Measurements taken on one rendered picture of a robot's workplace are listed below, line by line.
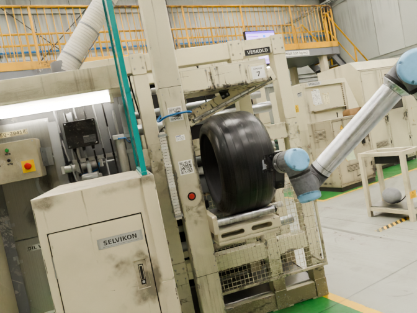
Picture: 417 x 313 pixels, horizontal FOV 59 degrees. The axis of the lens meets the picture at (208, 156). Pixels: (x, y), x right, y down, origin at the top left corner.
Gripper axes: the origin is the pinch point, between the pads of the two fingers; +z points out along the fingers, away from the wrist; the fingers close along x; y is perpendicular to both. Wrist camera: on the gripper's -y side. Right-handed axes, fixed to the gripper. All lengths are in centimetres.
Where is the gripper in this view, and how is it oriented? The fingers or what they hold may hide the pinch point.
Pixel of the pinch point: (266, 171)
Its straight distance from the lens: 177.7
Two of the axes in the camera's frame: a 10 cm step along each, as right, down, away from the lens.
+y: -2.1, -9.7, 0.7
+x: -9.6, 2.0, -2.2
